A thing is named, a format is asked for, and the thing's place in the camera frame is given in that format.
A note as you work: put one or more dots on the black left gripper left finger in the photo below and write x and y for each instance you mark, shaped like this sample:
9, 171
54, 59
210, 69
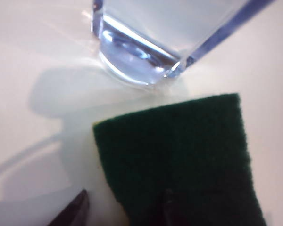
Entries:
73, 212

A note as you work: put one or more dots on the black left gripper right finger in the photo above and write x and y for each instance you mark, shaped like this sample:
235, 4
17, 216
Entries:
167, 209

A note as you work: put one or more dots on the yellow sponge with green pad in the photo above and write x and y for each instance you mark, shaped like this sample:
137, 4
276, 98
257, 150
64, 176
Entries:
179, 146

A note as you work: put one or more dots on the clear plastic water bottle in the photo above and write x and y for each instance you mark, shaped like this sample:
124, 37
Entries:
141, 40

